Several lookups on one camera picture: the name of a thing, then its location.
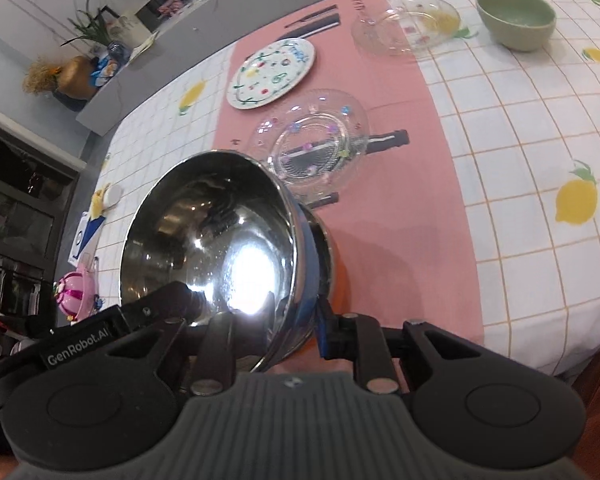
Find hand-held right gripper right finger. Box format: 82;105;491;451
315;300;485;394

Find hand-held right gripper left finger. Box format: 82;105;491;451
105;292;277;396

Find green potted plant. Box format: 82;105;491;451
60;0;131;50

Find blue and white card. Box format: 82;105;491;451
67;212;109;266

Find dark glass cabinet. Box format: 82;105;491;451
0;115;89;321

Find green ceramic bowl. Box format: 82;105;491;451
476;0;557;53

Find white painted plate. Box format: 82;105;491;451
226;39;316;111

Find dried yellow flowers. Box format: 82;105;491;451
22;57;65;97

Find grey sideboard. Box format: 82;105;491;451
75;0;381;136

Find white printed plant pot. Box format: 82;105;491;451
107;12;153;47

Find pink toy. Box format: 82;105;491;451
54;265;104;322

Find gold vase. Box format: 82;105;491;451
55;55;102;99

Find large clear glass plate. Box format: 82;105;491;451
254;89;371;197

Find small clear glass plate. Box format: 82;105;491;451
351;0;462;59

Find steel bowl with orange outside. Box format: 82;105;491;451
119;149;339;374

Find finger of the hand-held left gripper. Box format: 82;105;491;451
120;280;207;333

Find blue snack packet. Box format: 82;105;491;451
90;42;132;89

